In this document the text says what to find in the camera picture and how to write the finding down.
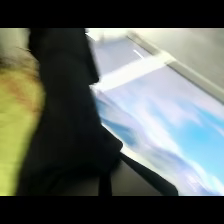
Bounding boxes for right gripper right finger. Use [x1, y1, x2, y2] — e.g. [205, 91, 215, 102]
[110, 153, 180, 197]

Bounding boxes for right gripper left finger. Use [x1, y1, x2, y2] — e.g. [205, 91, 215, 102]
[57, 175, 101, 197]

